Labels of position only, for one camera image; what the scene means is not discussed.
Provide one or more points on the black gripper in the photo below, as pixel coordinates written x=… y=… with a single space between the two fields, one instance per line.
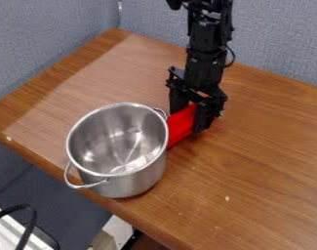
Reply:
x=200 y=79

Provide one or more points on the red rectangular block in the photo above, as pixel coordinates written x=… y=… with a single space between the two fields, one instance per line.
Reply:
x=180 y=121

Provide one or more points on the stainless steel pot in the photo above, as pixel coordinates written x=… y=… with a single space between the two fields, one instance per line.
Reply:
x=117 y=148

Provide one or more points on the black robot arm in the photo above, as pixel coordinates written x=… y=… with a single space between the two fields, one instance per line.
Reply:
x=209 y=26

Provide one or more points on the white appliance with dark panel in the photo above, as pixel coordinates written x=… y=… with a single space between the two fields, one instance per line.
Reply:
x=19 y=231

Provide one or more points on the white table leg bracket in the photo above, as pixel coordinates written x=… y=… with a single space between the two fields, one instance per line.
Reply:
x=113 y=236

